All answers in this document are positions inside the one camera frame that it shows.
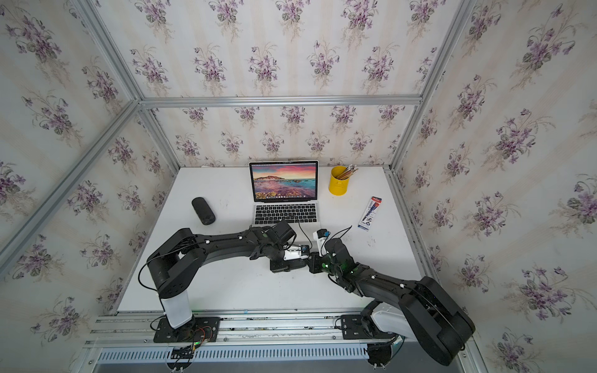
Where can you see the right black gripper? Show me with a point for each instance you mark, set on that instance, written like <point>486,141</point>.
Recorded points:
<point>312,264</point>

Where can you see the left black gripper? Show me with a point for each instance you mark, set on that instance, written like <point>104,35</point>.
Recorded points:
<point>285,266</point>

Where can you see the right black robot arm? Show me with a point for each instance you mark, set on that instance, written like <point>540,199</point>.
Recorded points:
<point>438,323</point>

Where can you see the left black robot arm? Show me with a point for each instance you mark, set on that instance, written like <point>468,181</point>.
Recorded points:
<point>175,263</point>

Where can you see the silver open laptop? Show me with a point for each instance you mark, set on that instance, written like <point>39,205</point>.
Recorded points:
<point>286,191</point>

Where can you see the red blue pen box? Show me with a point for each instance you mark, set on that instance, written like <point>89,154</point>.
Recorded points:
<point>370,213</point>

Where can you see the yellow pen cup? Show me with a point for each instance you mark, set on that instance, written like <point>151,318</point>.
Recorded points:
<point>338,184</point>

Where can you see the aluminium mounting rails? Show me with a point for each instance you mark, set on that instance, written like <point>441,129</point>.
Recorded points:
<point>135,329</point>

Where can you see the white vent grille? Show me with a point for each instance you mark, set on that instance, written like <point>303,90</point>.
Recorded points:
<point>237,353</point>

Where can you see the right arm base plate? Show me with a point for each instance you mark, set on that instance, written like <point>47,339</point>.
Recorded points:
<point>358,327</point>

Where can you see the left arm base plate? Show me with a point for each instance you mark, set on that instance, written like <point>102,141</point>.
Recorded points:
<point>198,329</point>

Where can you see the aluminium cage frame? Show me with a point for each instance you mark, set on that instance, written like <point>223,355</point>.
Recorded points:
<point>140,105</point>

